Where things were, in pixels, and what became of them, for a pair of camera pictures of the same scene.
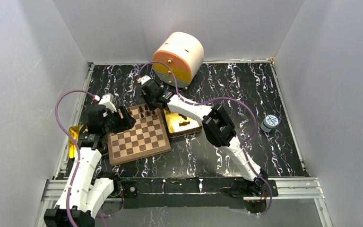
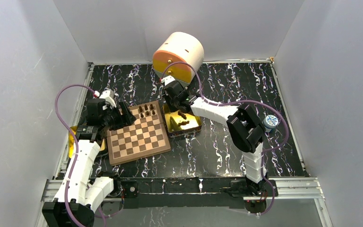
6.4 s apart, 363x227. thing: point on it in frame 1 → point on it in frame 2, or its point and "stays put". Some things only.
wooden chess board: x=147 y=138 stays put
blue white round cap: x=270 y=122 stays put
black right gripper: x=145 y=97 → x=170 y=108
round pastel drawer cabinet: x=185 y=53 stays put
